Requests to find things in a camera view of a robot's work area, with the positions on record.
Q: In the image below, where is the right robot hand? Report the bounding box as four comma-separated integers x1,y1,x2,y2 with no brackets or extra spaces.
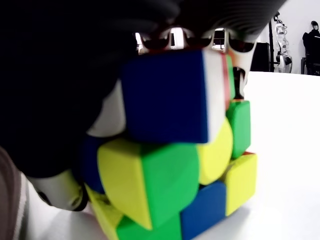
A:
0,0,289,212

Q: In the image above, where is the round dark brown plate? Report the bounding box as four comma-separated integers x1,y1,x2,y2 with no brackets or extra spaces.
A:
0,146,29,240

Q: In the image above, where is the seated person in black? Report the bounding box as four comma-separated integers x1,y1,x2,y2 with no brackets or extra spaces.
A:
301,20,320,76

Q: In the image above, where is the silver humanoid robot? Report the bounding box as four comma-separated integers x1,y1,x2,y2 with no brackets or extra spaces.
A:
273,11,294,74

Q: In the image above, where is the black cabinet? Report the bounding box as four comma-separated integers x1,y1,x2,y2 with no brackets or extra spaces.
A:
250,41,271,73

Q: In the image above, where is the multicoloured Rubik's cube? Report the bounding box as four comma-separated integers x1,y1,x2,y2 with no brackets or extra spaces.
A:
79,48,258,240

